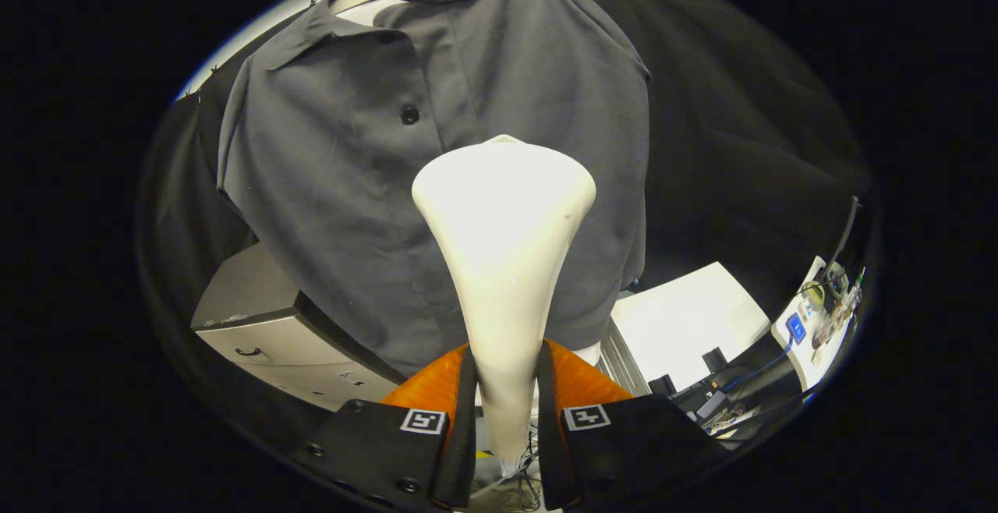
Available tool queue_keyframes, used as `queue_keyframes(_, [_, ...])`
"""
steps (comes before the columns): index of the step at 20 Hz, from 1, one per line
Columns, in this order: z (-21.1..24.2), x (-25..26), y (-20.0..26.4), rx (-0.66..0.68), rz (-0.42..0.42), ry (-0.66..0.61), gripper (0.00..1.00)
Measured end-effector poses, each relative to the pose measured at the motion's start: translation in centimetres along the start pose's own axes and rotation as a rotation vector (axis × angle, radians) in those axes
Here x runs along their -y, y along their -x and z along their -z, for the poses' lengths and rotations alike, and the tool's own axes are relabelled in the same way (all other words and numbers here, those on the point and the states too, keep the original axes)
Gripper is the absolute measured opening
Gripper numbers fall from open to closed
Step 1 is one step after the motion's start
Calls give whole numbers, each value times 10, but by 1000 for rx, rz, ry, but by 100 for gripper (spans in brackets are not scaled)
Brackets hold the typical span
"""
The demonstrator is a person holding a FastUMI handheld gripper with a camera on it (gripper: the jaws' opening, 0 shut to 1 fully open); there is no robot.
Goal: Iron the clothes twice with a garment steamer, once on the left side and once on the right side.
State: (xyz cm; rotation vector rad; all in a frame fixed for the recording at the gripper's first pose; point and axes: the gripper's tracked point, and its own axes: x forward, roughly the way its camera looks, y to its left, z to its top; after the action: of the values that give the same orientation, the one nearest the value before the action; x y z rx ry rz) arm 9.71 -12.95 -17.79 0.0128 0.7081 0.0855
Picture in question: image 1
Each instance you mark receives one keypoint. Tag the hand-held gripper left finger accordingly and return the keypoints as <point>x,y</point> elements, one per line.
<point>465,435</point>

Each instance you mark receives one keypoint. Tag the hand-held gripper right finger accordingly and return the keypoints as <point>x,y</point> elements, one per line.
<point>546,443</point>

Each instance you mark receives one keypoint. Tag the white garment steamer head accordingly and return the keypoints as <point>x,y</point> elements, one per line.
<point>507,248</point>

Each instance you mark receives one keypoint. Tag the grey button shirt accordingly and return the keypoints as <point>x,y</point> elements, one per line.
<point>327,185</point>

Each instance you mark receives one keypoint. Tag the white table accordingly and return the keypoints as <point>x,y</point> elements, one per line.
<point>686,318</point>

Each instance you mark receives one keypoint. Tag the grey drawer cabinet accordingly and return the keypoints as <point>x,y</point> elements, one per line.
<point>257,295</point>

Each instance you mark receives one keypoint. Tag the small blue device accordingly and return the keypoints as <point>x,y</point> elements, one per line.
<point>796,328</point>

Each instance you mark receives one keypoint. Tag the white desk with clutter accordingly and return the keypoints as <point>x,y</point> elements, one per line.
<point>815,357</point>

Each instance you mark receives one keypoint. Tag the black monitor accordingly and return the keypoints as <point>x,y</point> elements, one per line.
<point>844,236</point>

